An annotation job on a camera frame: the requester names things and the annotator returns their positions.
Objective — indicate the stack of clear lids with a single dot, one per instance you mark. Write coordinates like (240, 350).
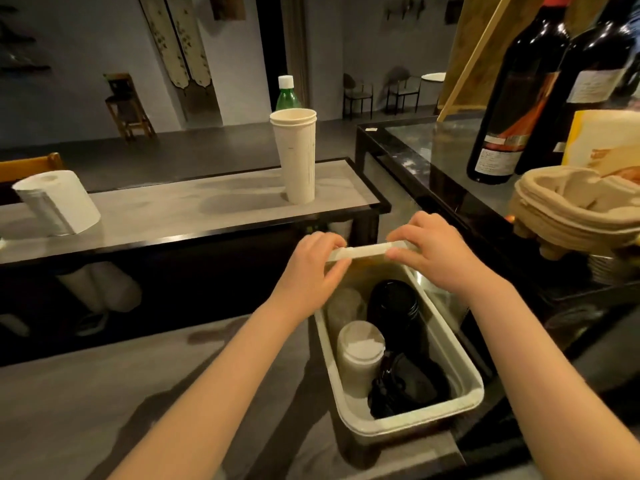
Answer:
(345, 309)

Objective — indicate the grey wooden table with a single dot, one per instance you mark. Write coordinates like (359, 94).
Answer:
(100, 384)

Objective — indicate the grey bar counter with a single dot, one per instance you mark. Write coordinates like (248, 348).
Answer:
(200, 204)

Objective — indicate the leaning wooden board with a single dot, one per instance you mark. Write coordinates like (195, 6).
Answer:
(480, 49)

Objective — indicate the person's left hand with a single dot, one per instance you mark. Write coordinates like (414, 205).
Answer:
(305, 284)

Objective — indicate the black metal chair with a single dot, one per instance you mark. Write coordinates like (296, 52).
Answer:
(402, 89)
(357, 94)

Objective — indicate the white round table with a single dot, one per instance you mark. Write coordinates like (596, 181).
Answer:
(434, 77)

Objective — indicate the tall stack of black lids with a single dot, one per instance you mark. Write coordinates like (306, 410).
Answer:
(395, 309)

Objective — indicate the person's right hand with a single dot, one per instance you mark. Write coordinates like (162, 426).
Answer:
(445, 259)

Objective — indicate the patterned wall hanging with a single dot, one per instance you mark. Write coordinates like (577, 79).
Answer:
(165, 39)
(195, 39)

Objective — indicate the wooden chair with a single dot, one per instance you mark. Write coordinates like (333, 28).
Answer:
(30, 167)

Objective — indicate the white paper towel roll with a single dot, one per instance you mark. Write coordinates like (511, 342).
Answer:
(60, 202)

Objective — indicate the yellow printed paper bag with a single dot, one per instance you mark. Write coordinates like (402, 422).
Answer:
(600, 139)

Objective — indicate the white plastic storage bin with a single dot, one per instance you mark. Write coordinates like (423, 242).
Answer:
(450, 359)

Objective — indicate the person's left forearm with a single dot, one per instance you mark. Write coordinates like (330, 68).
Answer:
(210, 404)

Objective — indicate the green plastic bottle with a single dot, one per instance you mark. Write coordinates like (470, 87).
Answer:
(287, 97)

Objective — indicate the tall white paper cup stack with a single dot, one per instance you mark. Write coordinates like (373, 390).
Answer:
(297, 159)

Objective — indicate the black cup lid with plug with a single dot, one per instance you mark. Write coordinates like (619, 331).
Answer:
(405, 387)

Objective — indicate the stack of white lids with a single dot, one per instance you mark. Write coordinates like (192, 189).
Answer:
(360, 359)

